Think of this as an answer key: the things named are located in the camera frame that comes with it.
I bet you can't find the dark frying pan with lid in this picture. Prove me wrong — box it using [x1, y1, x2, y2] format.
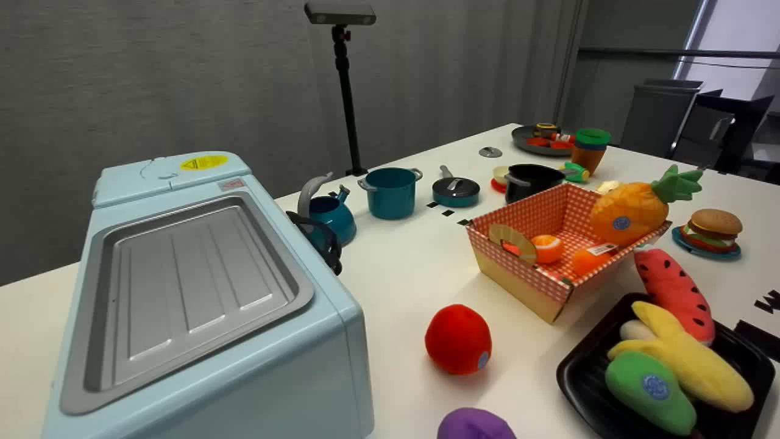
[429, 164, 482, 210]

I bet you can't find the black camera bar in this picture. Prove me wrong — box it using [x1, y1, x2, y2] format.
[301, 0, 378, 27]

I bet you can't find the green toy vegetable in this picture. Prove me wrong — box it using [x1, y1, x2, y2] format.
[563, 160, 592, 185]

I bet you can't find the black plastic tray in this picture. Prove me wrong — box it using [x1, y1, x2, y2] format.
[556, 291, 778, 439]

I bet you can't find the toy burger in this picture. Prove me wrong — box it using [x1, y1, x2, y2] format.
[679, 207, 745, 255]

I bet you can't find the black office chair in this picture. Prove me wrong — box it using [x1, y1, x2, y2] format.
[619, 78, 706, 160]
[673, 88, 774, 175]

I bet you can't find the cream and red toy bowl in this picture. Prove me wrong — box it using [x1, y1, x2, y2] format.
[490, 164, 513, 199]

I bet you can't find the purple plush toy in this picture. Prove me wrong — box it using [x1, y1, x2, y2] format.
[435, 406, 518, 439]

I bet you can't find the big red round plush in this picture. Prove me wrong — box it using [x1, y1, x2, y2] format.
[421, 303, 495, 378]

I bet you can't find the grey curtain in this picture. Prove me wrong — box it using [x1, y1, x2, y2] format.
[0, 0, 589, 289]

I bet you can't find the yellow banana plush toy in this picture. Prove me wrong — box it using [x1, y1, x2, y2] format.
[606, 300, 758, 414]

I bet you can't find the black tripod stand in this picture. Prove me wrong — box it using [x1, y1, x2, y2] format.
[329, 23, 368, 178]

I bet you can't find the light blue toy oven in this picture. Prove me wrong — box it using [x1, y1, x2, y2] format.
[42, 149, 374, 439]

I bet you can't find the teal toy kettle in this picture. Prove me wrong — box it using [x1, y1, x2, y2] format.
[294, 172, 357, 249]

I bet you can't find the teal toy pot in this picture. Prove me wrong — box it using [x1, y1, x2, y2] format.
[355, 167, 425, 223]

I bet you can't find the green avocado plush toy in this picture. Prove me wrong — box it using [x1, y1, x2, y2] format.
[602, 349, 698, 439]

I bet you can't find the black curved object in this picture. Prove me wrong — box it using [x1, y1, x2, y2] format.
[285, 210, 343, 279]

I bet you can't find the dark plate with food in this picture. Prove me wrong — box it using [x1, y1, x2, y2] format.
[508, 122, 580, 160]

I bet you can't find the red checkered cardboard box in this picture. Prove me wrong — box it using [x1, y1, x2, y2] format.
[464, 182, 673, 327]

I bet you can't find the watermelon slice plush toy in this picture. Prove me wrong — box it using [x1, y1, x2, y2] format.
[630, 246, 719, 347]

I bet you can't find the orange jar green lid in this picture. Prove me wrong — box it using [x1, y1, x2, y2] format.
[567, 127, 614, 178]

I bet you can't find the plain orange plush toy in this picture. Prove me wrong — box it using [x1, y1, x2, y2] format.
[567, 244, 614, 280]

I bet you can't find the teal toy plate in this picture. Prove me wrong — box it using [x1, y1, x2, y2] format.
[670, 224, 744, 264]

